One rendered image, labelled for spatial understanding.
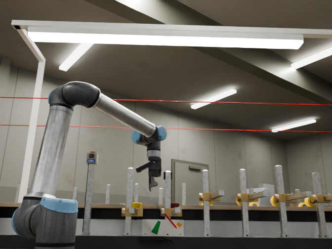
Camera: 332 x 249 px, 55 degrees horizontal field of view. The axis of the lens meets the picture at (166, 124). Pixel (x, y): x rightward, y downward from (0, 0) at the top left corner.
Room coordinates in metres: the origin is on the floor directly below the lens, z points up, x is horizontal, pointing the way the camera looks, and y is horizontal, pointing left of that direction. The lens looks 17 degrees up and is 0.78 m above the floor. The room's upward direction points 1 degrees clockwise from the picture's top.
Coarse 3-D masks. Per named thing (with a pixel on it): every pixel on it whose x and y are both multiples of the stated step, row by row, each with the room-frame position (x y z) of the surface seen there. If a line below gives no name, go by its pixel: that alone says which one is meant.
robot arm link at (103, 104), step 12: (72, 84) 1.40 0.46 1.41; (84, 84) 1.41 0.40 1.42; (72, 96) 1.41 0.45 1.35; (84, 96) 1.41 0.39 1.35; (96, 96) 1.43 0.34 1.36; (96, 108) 1.51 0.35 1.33; (108, 108) 1.52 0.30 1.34; (120, 108) 1.57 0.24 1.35; (120, 120) 1.62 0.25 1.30; (132, 120) 1.65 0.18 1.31; (144, 120) 1.71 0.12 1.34; (144, 132) 1.75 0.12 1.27; (156, 132) 1.79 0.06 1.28
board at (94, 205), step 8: (144, 208) 2.27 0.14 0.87; (152, 208) 2.26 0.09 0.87; (184, 208) 2.26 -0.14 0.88; (192, 208) 2.26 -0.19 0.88; (200, 208) 2.26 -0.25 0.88; (216, 208) 2.27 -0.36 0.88; (224, 208) 2.27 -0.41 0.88; (232, 208) 2.27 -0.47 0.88; (240, 208) 2.27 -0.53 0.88; (248, 208) 2.27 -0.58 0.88; (256, 208) 2.28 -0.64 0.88; (264, 208) 2.28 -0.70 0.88; (272, 208) 2.28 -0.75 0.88; (288, 208) 2.28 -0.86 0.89; (296, 208) 2.28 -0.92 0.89; (304, 208) 2.29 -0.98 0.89; (312, 208) 2.29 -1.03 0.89; (328, 208) 2.29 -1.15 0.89
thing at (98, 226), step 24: (0, 216) 2.28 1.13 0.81; (96, 216) 2.30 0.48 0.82; (120, 216) 2.30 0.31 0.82; (144, 216) 2.31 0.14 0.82; (192, 216) 2.32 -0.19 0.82; (216, 216) 2.32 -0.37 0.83; (240, 216) 2.33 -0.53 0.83; (264, 216) 2.33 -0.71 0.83; (288, 216) 2.34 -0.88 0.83; (312, 216) 2.34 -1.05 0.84
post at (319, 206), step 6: (312, 174) 2.15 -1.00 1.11; (318, 174) 2.13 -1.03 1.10; (318, 180) 2.12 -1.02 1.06; (318, 186) 2.12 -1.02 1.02; (318, 192) 2.12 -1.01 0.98; (318, 204) 2.12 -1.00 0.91; (318, 210) 2.13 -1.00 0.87; (318, 216) 2.14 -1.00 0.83; (324, 216) 2.13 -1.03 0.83; (318, 222) 2.15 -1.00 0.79; (324, 222) 2.12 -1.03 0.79; (324, 228) 2.12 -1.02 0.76; (324, 234) 2.12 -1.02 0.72
